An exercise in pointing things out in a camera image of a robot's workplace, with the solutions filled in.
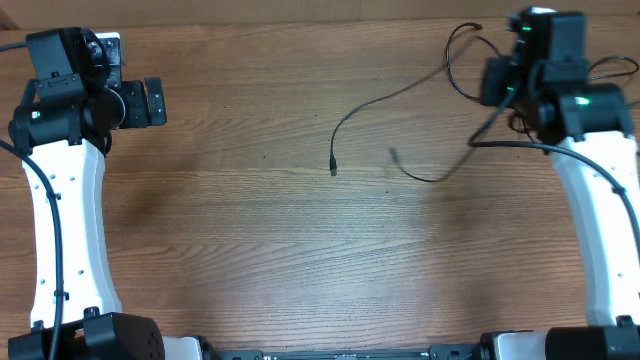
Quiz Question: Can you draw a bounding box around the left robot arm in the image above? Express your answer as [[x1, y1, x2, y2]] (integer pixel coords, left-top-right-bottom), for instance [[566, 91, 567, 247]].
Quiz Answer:
[[5, 27, 166, 359]]

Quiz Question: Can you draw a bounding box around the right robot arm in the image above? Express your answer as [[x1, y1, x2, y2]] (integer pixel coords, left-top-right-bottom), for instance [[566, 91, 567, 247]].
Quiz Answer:
[[478, 7, 639, 359]]

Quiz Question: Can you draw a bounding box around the black USB cable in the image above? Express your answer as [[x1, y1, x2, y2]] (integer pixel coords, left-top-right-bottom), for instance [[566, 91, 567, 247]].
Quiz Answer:
[[328, 29, 506, 184], [444, 21, 640, 104]]

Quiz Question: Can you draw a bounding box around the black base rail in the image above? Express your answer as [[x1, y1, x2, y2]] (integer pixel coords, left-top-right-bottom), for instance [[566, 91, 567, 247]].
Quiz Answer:
[[212, 344, 491, 360]]

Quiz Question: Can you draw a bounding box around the brown cardboard backdrop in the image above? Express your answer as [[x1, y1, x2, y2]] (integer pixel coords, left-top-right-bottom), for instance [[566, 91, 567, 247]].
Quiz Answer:
[[1, 0, 639, 30]]

